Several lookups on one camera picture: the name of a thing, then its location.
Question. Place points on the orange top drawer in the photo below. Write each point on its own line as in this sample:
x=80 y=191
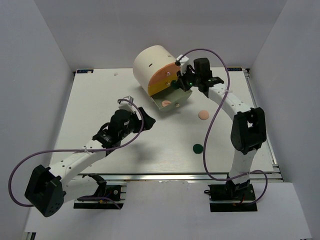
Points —
x=169 y=70

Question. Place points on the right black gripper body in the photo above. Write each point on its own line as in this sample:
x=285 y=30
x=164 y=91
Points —
x=189 y=79

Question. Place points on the peach round makeup puff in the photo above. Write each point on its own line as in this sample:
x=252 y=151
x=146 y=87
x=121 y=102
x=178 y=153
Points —
x=165 y=103
x=203 y=114

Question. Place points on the white cylindrical drawer organizer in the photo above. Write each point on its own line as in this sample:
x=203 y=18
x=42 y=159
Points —
x=150 y=61

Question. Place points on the blue corner label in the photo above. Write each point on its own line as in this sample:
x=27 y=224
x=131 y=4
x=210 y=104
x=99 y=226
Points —
x=234 y=69
x=84 y=71

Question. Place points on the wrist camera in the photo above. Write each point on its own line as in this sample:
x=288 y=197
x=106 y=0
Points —
x=126 y=103
x=182 y=61

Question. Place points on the plain dark green puff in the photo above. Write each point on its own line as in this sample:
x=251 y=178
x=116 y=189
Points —
x=197 y=148

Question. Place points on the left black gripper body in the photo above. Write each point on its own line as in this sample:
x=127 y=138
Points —
x=135 y=125

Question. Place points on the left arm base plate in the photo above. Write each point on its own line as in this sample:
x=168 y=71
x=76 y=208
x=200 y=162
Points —
x=112 y=197

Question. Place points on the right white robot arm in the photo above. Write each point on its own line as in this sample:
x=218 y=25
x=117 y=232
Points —
x=248 y=131

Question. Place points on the white foam board front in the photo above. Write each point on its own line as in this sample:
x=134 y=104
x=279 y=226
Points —
x=176 y=210

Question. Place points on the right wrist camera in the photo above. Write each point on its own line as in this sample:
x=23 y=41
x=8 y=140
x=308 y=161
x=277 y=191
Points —
x=182 y=61

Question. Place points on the green puff with ribbon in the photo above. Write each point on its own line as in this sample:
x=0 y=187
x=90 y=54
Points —
x=174 y=85

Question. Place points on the yellow drawer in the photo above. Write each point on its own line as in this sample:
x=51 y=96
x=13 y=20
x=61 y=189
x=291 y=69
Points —
x=157 y=85

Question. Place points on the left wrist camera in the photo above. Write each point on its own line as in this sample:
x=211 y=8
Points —
x=126 y=103

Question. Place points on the blue corner label right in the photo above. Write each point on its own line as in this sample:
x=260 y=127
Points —
x=234 y=69

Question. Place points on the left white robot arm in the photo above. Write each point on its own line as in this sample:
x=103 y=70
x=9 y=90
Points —
x=50 y=187

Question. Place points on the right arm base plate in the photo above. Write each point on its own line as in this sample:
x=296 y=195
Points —
x=221 y=200

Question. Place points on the blue corner label left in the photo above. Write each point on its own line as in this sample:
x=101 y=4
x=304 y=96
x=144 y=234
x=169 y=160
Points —
x=84 y=71

